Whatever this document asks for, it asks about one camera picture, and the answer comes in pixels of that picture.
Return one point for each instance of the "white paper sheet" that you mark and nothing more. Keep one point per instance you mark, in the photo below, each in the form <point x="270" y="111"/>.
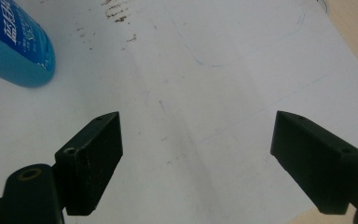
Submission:
<point x="199" y="93"/>

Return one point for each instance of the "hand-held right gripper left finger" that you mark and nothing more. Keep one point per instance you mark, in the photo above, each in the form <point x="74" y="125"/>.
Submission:
<point x="88" y="165"/>

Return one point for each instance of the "blue bottle with white cap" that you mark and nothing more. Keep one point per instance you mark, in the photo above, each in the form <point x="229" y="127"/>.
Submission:
<point x="15" y="43"/>

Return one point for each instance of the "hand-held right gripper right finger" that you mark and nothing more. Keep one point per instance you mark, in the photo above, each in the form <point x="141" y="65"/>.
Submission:
<point x="317" y="161"/>

